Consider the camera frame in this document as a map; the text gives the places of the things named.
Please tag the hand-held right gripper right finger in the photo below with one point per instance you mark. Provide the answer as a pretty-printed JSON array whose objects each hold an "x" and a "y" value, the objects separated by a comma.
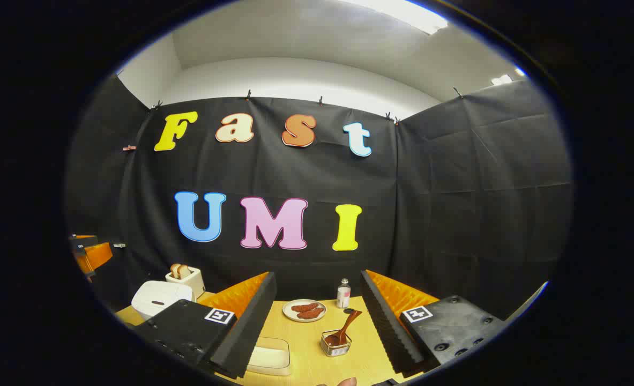
[{"x": 383, "y": 321}]

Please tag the brown wooden spoon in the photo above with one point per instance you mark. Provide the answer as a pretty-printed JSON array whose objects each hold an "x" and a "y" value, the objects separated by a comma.
[{"x": 346, "y": 327}]

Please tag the white toaster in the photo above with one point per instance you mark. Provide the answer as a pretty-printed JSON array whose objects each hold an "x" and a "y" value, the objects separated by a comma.
[{"x": 194, "y": 285}]

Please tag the large ceiling light panel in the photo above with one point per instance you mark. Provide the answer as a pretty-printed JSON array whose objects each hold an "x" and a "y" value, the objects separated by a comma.
[{"x": 408, "y": 13}]

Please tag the small ceiling light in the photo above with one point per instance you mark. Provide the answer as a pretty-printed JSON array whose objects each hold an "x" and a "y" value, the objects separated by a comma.
[{"x": 501, "y": 79}]

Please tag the toasted bread slice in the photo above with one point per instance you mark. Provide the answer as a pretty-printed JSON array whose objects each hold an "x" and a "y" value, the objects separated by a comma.
[
  {"x": 185, "y": 272},
  {"x": 173, "y": 271}
]

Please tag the white rice cooker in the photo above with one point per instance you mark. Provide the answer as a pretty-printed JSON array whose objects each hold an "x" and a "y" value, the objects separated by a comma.
[{"x": 156, "y": 296}]

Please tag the black backdrop cloth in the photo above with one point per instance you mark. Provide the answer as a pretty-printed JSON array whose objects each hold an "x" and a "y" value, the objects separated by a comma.
[{"x": 429, "y": 203}]

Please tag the white round plate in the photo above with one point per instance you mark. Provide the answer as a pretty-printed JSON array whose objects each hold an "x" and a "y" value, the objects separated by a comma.
[{"x": 289, "y": 316}]

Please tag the red sausage piece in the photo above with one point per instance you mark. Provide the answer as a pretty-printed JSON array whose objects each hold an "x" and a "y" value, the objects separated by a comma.
[
  {"x": 311, "y": 314},
  {"x": 305, "y": 307}
]

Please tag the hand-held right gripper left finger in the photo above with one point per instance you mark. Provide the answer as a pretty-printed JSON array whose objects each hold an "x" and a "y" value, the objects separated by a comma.
[{"x": 252, "y": 321}]

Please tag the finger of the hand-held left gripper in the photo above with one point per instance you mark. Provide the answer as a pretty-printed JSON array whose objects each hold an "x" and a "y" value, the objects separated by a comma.
[
  {"x": 98, "y": 255},
  {"x": 83, "y": 242}
]

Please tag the small pink label bottle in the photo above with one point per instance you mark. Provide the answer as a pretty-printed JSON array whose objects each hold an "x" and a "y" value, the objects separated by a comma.
[{"x": 343, "y": 296}]

